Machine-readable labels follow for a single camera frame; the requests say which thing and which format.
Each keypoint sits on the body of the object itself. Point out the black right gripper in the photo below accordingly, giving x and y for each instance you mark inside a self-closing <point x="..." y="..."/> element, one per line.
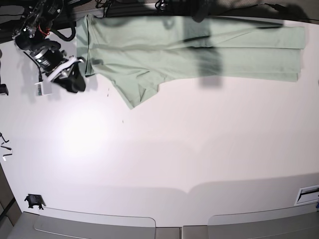
<point x="55" y="66"/>

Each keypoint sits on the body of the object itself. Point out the light green T-shirt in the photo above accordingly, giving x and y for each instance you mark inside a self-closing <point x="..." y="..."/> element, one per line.
<point x="139" y="53"/>

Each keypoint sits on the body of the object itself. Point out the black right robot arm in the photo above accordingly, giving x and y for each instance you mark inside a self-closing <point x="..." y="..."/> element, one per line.
<point x="32" y="34"/>

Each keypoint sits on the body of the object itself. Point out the silver hex key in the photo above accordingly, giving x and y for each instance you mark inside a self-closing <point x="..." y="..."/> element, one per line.
<point x="8" y="153"/>

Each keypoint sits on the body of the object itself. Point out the black clamp on table edge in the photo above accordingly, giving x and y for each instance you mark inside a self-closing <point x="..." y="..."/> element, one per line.
<point x="35" y="200"/>

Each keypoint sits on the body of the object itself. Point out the grey chair back left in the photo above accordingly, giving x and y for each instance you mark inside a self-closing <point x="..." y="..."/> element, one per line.
<point x="82" y="230"/>

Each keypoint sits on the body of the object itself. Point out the grey chair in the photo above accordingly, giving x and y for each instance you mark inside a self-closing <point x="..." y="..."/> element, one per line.
<point x="273" y="224"/>
<point x="82" y="230"/>

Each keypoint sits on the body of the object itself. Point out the black power adapter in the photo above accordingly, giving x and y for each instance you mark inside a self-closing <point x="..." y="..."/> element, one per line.
<point x="281" y="9"/>

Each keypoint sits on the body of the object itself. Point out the grey chair back right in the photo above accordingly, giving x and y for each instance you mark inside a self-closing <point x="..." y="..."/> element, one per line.
<point x="273" y="224"/>

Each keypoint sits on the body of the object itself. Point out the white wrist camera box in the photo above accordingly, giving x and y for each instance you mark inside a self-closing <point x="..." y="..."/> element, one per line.
<point x="43" y="88"/>

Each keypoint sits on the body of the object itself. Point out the black teleoperation handle device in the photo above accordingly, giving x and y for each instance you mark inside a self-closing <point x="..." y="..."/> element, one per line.
<point x="3" y="89"/>

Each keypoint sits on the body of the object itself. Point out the black camera mount overhead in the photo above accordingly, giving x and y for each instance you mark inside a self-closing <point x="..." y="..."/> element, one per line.
<point x="199" y="9"/>

